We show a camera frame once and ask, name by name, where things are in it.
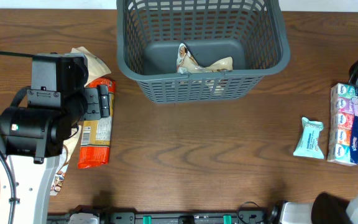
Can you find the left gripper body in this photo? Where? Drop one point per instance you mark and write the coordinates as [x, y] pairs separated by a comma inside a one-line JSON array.
[[93, 103]]

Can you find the white snack pouch back side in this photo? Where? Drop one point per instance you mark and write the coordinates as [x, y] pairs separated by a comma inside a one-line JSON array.
[[96, 67]]

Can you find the orange cracker box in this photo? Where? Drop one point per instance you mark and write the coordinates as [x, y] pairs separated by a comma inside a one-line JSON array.
[[96, 135]]

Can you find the pantree snack pouch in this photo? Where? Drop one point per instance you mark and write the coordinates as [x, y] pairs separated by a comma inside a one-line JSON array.
[[187, 64], [69, 146]]

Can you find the teal wipes packet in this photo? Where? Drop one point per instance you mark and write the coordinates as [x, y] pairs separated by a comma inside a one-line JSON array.
[[308, 143]]

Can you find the Kleenex tissue multipack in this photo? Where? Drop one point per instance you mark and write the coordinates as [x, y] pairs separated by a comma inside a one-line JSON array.
[[343, 138]]

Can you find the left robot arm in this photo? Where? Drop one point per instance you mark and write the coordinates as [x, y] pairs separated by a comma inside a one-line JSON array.
[[34, 127]]

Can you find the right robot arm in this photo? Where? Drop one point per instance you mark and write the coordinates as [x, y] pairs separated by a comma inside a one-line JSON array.
[[326, 208]]

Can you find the grey plastic basket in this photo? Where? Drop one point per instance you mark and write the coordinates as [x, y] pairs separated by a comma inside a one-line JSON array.
[[149, 33]]

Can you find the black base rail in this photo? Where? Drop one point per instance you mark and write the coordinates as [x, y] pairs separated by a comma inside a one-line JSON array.
[[249, 214]]

